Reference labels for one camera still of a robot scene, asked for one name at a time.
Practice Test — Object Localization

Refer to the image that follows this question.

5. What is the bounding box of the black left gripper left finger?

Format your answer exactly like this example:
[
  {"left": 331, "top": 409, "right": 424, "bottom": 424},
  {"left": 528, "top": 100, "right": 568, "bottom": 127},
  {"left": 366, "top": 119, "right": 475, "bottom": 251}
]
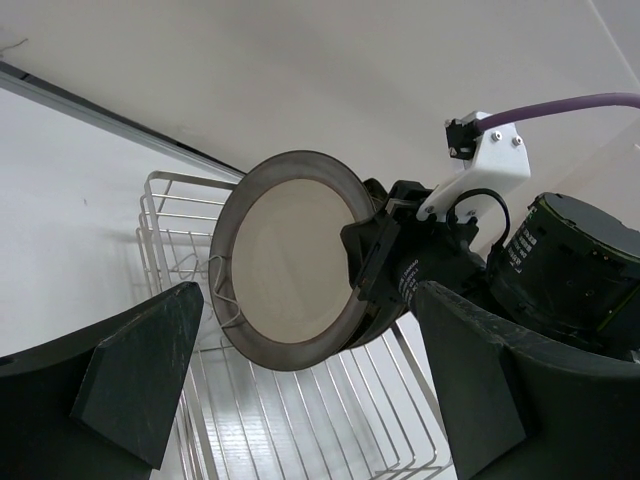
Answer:
[{"left": 1, "top": 282, "right": 204, "bottom": 470}]

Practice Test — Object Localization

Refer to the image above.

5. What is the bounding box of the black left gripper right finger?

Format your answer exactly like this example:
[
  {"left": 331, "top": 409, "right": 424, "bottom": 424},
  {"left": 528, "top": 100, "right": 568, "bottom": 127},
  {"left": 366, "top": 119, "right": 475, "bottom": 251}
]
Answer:
[{"left": 413, "top": 282, "right": 639, "bottom": 479}]

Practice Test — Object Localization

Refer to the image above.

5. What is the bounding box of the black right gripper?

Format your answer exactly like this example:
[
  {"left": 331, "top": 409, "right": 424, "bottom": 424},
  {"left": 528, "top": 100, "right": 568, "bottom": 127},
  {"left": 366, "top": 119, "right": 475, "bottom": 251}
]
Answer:
[{"left": 340, "top": 181, "right": 480, "bottom": 307}]

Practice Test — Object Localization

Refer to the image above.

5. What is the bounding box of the beige plate with brown rim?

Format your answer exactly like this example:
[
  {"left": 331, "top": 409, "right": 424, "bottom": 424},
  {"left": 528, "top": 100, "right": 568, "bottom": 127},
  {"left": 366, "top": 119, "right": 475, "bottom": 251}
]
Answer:
[{"left": 208, "top": 150, "right": 374, "bottom": 371}]

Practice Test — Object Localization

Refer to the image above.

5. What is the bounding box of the black rimmed striped round plate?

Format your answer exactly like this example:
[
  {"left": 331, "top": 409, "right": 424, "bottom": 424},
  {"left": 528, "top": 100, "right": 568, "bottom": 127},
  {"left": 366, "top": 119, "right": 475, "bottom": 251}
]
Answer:
[{"left": 343, "top": 178, "right": 408, "bottom": 350}]

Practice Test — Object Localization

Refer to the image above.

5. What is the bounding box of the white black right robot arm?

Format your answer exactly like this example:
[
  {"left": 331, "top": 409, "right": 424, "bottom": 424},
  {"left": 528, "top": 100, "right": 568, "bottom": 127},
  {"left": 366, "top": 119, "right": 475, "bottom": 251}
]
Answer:
[{"left": 340, "top": 181, "right": 639, "bottom": 360}]

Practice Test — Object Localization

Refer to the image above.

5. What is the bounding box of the silver wire dish rack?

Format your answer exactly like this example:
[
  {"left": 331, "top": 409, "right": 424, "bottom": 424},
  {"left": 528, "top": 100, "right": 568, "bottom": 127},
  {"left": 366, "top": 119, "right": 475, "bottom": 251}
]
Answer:
[{"left": 133, "top": 169, "right": 441, "bottom": 480}]

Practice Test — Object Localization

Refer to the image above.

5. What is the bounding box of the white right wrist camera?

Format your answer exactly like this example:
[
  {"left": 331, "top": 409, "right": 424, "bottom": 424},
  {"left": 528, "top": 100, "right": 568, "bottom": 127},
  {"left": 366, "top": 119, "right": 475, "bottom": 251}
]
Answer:
[{"left": 416, "top": 111, "right": 531, "bottom": 223}]

